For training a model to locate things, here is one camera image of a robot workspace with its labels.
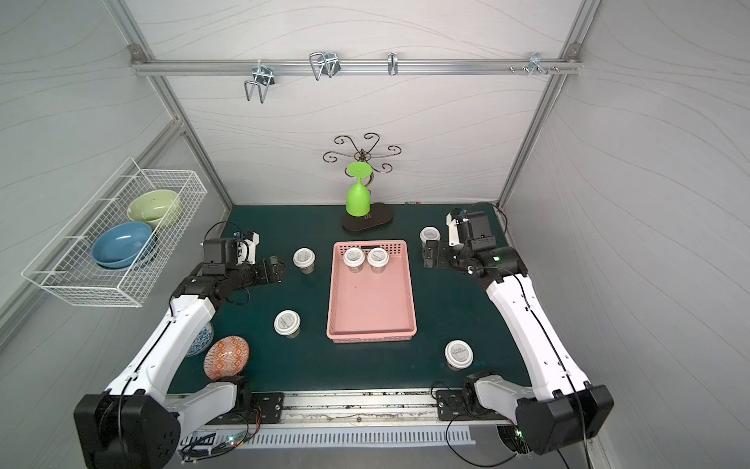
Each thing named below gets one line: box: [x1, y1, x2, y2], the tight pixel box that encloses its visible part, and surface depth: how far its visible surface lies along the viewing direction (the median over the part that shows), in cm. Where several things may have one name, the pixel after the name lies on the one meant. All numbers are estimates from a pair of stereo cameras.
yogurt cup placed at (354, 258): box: [342, 247, 366, 274], surface depth 98 cm
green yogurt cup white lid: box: [419, 225, 441, 248], surface depth 106 cm
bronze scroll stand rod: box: [323, 132, 403, 201], surface depth 95 cm
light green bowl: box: [126, 189, 181, 227], surface depth 73 cm
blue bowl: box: [91, 220, 153, 269], surface depth 65 cm
